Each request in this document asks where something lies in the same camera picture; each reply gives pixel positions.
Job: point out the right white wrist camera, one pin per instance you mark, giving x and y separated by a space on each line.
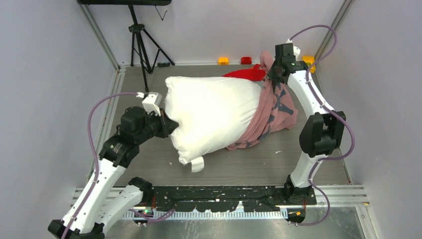
296 50

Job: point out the white pillow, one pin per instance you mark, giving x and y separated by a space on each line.
212 113

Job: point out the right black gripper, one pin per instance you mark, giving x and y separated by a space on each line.
272 74

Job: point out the red toy block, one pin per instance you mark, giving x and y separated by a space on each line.
246 60

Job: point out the small black floor object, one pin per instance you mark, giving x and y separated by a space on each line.
163 64

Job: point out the yellow green toy block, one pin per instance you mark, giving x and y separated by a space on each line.
310 62

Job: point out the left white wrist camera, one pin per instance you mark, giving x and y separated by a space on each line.
151 102

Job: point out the pink printed pillowcase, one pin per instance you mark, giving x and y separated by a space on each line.
276 110

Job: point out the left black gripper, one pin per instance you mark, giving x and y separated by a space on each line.
166 124

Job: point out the black overhead bar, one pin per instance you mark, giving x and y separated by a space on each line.
125 2

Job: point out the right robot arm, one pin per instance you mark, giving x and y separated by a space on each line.
322 132

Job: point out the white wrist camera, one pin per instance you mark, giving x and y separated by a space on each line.
151 102
296 50

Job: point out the black tripod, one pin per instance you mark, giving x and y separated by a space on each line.
138 47

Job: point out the small yellow toy block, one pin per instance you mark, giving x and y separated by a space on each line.
223 61

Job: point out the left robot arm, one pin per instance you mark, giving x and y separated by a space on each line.
91 217

